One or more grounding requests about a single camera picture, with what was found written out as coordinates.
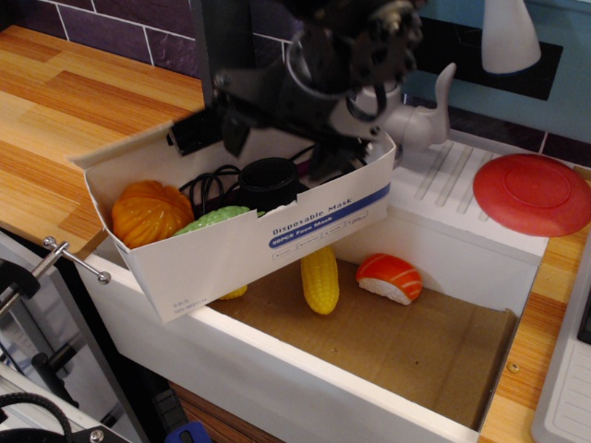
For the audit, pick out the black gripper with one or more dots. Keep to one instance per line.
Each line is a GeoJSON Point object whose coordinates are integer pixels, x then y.
{"type": "Point", "coordinates": [274, 97]}

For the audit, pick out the white face mask box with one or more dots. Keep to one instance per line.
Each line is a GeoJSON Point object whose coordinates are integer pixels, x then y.
{"type": "Point", "coordinates": [183, 273]}

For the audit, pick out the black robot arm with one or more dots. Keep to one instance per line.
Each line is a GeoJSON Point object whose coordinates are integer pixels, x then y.
{"type": "Point", "coordinates": [330, 87]}

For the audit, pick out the black round cup device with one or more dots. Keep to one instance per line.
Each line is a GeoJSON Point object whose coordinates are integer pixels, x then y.
{"type": "Point", "coordinates": [269, 183]}

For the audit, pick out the black tape patch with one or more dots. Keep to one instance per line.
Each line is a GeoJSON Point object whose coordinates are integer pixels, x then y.
{"type": "Point", "coordinates": [195, 132]}

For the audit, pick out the green toy vegetable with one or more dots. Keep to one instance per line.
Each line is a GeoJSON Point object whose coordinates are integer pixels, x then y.
{"type": "Point", "coordinates": [220, 215]}

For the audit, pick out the grey toy faucet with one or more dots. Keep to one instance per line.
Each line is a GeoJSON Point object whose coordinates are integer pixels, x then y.
{"type": "Point", "coordinates": [418, 127]}

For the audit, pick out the yellow toy corn cob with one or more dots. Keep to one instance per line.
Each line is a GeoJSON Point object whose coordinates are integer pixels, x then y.
{"type": "Point", "coordinates": [319, 276]}

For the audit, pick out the orange toy pumpkin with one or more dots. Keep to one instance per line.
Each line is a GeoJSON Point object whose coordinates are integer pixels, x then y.
{"type": "Point", "coordinates": [148, 211]}

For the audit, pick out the salmon sushi toy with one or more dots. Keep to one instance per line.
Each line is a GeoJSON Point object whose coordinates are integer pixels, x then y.
{"type": "Point", "coordinates": [390, 277]}

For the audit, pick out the white toy sink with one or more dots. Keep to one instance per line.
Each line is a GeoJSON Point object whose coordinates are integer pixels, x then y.
{"type": "Point", "coordinates": [374, 370]}

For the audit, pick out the white cone lamp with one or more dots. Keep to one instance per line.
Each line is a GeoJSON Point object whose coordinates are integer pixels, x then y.
{"type": "Point", "coordinates": [509, 42]}

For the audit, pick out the red plastic plate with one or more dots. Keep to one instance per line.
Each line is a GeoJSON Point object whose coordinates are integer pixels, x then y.
{"type": "Point", "coordinates": [533, 195]}

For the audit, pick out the metal table clamp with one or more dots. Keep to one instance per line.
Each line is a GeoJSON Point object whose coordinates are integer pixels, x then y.
{"type": "Point", "coordinates": [19, 283]}

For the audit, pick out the white appliance at right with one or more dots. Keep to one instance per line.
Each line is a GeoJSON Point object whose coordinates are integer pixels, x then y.
{"type": "Point", "coordinates": [563, 410]}

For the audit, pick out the blue clamp handle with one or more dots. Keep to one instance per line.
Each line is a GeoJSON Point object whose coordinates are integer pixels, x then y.
{"type": "Point", "coordinates": [176, 425]}

